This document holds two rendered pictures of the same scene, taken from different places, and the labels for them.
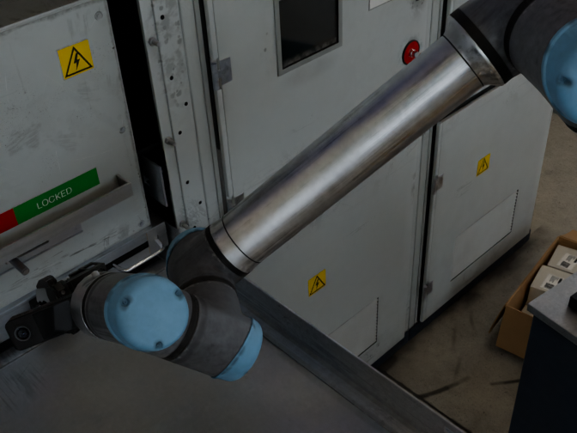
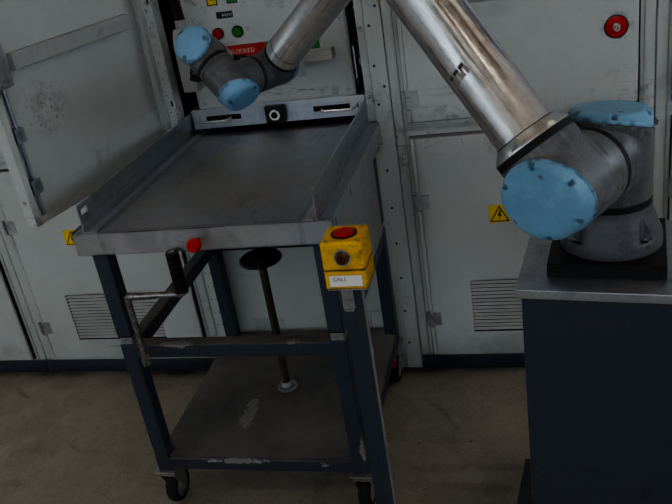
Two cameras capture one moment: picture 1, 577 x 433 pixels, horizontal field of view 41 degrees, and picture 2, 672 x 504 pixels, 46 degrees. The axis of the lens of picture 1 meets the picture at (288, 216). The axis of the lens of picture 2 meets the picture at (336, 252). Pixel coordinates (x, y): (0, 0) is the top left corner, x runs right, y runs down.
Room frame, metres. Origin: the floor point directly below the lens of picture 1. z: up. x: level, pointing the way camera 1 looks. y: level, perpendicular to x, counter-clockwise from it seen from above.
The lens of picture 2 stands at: (-0.14, -1.55, 1.49)
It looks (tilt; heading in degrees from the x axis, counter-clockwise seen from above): 25 degrees down; 57
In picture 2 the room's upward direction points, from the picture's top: 9 degrees counter-clockwise
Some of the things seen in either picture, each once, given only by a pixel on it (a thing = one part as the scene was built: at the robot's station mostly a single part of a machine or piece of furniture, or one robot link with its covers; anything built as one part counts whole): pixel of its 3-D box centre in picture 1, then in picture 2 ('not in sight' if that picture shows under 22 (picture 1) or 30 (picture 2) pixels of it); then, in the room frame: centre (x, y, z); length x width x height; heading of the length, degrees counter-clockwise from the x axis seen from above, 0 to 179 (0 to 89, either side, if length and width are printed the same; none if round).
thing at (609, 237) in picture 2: not in sight; (610, 217); (1.04, -0.69, 0.83); 0.19 x 0.19 x 0.10
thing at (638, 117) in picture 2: not in sight; (608, 150); (1.03, -0.69, 0.96); 0.17 x 0.15 x 0.18; 11
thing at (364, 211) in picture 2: not in sight; (269, 302); (0.73, 0.19, 0.46); 0.64 x 0.58 x 0.66; 42
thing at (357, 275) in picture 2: not in sight; (347, 257); (0.59, -0.44, 0.85); 0.08 x 0.08 x 0.10; 42
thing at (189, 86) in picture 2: not in sight; (189, 59); (0.82, 0.56, 1.09); 0.08 x 0.05 x 0.17; 42
